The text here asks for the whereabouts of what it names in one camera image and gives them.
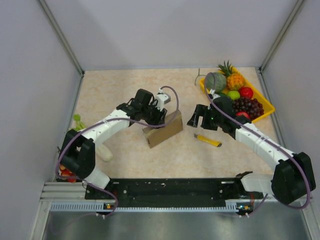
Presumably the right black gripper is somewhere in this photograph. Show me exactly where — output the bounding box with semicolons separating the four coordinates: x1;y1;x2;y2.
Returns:
187;104;224;131

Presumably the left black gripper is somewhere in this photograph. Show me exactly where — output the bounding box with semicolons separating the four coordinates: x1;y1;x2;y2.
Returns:
141;101;167;129

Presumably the yellow utility knife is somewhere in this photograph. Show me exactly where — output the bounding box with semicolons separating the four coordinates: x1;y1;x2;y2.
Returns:
194;134;222;148

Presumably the brown cardboard express box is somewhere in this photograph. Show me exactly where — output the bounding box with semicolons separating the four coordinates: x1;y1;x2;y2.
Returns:
142;110;184;149

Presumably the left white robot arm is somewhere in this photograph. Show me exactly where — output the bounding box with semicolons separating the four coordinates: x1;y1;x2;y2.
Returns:
58;89;171;199

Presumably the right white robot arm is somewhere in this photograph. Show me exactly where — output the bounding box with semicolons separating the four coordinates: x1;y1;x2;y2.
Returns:
187;96;316;205

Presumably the dark green lime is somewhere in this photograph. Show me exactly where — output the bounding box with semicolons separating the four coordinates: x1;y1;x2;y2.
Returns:
218;92;227;97

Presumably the light green lime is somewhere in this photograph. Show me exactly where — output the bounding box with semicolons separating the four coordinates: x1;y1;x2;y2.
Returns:
226;90;241;101

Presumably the red apple front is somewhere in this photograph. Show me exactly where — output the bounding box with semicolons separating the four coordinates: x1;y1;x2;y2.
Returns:
236;111;251;120

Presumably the red apple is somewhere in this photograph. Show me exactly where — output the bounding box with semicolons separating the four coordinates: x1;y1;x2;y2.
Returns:
236;111;251;120
238;87;254;99

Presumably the green melon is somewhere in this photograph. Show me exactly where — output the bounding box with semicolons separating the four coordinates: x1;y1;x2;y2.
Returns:
204;72;227;93

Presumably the pineapple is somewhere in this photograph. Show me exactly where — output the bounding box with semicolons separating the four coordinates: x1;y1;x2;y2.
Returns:
218;60;246;91

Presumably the purple grape bunch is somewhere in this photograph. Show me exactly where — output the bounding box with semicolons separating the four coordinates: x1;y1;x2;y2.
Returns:
232;97;265;121

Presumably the green celery stalk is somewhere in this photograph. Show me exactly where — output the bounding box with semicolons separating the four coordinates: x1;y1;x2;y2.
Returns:
69;114;113;162

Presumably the yellow plastic tray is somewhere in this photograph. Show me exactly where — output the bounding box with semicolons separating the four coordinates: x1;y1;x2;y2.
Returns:
196;67;276;123

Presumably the red lychee bunch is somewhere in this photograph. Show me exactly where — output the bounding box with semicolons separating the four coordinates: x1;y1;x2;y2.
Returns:
58;165;77;183

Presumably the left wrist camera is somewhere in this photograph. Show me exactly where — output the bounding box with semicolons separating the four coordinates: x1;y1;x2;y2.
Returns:
155;88;171;111

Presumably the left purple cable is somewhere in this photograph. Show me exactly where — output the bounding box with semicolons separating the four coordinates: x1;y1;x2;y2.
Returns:
54;85;180;217

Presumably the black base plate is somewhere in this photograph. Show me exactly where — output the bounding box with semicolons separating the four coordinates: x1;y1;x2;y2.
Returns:
84;178;263;208

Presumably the white slotted cable duct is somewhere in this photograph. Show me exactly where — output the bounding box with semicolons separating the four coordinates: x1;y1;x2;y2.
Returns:
50;202;250;213

